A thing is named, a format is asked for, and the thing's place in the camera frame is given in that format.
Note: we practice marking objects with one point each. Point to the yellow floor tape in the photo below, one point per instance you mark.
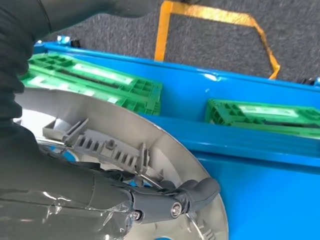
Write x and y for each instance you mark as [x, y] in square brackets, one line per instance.
[164, 33]

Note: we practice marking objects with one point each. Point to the blue metal shelf rack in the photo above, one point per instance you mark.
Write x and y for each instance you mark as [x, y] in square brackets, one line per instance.
[250, 198]

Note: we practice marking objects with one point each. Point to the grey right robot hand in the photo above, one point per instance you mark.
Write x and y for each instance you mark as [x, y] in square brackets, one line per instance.
[62, 198]

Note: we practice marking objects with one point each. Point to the green plastic crate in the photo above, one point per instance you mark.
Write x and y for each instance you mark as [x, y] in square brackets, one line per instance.
[263, 116]
[100, 86]

